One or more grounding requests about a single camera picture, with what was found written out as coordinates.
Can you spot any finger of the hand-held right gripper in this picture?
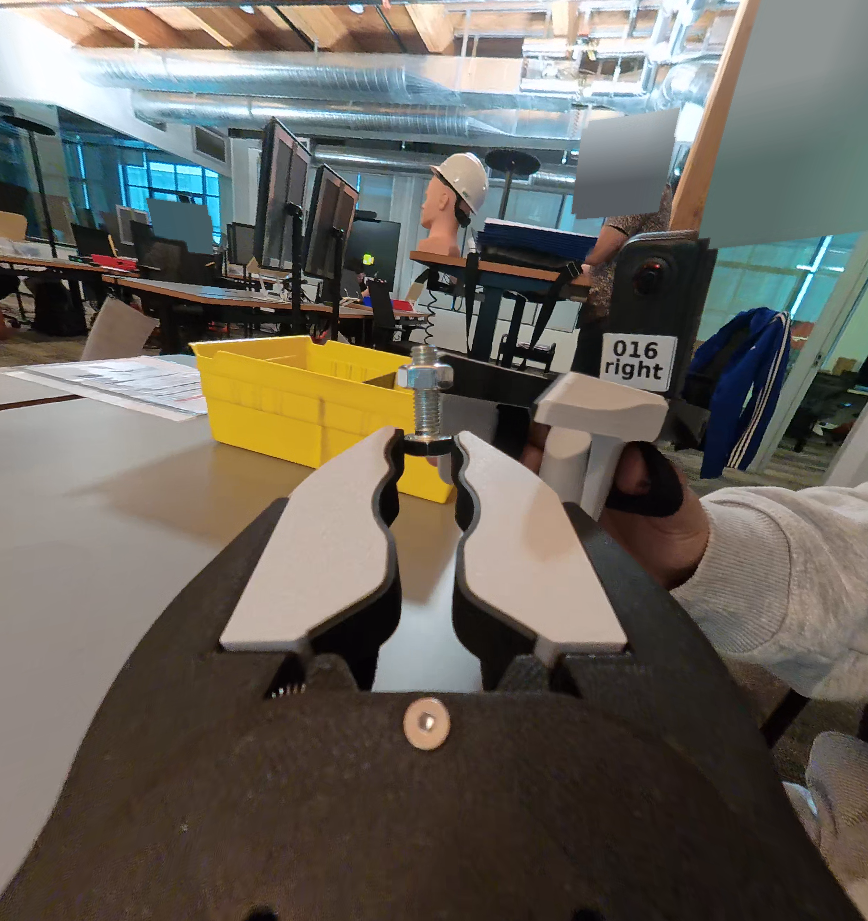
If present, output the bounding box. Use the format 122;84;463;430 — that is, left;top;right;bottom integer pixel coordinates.
440;351;571;404

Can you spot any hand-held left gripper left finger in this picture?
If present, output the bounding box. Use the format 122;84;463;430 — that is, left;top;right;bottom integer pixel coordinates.
219;426;404;654

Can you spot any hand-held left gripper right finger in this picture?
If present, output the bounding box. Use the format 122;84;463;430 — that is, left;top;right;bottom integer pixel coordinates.
452;430;630;657

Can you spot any steel hex nut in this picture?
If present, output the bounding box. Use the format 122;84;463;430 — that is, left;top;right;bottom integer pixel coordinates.
396;360;455;394

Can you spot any steel bolt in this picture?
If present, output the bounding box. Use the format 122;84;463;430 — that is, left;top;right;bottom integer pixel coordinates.
403;345;455;458

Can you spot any yellow plastic bin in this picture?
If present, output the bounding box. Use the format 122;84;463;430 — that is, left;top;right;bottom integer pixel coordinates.
189;334;455;505

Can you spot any wooden standing desk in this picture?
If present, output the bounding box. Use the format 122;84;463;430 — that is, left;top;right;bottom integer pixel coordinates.
410;248;593;364

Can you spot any grey desk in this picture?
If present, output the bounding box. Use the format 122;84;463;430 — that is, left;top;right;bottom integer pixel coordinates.
0;354;492;915

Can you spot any person's right hand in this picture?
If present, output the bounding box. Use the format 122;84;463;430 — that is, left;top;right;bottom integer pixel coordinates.
519;425;710;592

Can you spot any blue track jacket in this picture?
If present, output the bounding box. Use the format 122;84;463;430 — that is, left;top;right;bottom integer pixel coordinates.
686;308;795;479

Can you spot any black office chair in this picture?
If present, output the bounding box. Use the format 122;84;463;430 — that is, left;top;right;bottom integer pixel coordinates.
365;279;424;348

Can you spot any stack of blue folders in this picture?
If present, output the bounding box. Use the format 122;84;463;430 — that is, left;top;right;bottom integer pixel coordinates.
475;219;599;263

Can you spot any mannequin head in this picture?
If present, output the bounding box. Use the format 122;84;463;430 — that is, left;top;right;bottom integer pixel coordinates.
419;173;474;258

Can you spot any small black monitor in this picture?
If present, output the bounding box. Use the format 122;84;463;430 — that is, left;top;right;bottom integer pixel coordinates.
347;219;402;274

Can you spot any white hard hat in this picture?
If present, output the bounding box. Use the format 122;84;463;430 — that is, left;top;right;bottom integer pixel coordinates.
431;153;490;214

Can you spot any large black monitor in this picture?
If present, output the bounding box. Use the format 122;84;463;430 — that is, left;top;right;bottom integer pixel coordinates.
303;164;360;285
252;117;312;273

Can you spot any laminated instruction sheet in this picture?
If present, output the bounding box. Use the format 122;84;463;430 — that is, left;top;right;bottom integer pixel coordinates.
2;356;208;422

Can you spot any long office table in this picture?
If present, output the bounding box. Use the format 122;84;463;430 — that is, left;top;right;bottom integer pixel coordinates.
103;275;377;350

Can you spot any grey tilted panel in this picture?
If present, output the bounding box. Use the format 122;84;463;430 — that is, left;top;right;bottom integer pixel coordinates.
81;297;157;362

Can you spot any wooden post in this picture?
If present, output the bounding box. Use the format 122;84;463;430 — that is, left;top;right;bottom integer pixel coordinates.
667;0;760;233

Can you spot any silver ventilation duct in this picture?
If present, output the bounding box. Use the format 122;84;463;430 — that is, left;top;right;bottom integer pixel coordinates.
81;54;528;102
135;90;586;134

